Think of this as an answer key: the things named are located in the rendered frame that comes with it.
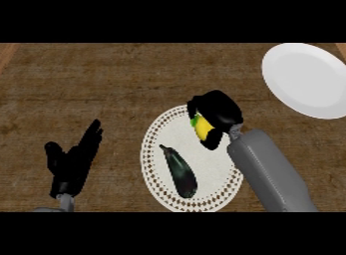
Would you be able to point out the yellow lemon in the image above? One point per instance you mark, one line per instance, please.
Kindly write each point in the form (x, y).
(203, 127)

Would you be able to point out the white oval placemat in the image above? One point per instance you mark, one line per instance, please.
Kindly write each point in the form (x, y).
(207, 166)

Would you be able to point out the dark purple eggplant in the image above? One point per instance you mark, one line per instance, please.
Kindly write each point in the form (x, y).
(179, 174)

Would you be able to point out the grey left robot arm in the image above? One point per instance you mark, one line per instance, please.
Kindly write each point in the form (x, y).
(61, 203)

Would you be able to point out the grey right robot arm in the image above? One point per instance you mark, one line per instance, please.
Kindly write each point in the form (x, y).
(268, 172)

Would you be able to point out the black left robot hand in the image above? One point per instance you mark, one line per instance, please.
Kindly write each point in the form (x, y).
(71, 166)

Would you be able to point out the white plate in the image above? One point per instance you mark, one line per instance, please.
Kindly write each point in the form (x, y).
(309, 79)

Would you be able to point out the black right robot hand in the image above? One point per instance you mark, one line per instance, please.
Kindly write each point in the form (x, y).
(220, 107)

